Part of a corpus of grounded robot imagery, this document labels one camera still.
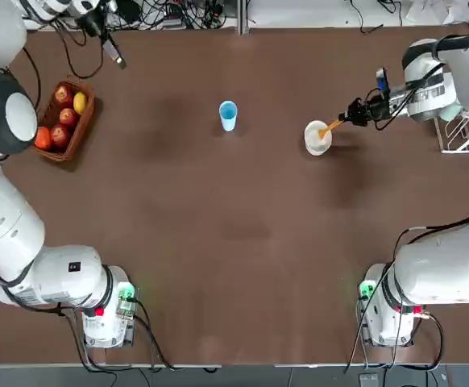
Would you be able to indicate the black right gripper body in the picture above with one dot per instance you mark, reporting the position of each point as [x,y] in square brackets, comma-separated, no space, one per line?
[373,112]

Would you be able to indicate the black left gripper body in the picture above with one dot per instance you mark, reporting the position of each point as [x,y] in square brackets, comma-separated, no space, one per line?
[93,24]

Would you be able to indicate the orange brush white bristles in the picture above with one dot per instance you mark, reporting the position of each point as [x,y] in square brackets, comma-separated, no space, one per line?
[331,127]

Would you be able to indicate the blue plastic cup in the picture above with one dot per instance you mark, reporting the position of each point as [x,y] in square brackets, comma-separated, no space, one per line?
[228,121]

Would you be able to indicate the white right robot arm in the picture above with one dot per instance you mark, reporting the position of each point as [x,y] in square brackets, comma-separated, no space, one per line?
[440,266]

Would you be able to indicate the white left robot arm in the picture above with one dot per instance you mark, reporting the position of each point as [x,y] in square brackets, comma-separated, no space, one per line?
[9,225]

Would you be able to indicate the white round plate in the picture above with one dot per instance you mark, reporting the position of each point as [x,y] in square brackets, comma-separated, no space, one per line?
[313,148]

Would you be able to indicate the pale green cup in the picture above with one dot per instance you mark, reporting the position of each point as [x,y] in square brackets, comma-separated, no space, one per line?
[452,113]

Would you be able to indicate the yellow mango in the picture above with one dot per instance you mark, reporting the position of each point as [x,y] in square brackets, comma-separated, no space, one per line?
[80,102]

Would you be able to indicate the red apple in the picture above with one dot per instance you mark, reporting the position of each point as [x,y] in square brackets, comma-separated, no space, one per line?
[63,96]
[60,135]
[68,117]

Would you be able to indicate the brown wicker basket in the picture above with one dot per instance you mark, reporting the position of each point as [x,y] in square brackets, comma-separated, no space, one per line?
[79,133]

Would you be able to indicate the orange fruit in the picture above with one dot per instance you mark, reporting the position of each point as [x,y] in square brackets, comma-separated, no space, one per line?
[43,138]

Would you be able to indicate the white paper sheets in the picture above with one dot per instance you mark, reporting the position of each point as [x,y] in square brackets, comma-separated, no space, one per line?
[436,10]

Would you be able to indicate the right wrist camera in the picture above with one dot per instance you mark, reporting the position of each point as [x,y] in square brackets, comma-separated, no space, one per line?
[381,80]

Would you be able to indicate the aluminium frame post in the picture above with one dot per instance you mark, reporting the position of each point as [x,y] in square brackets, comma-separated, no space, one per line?
[242,16]

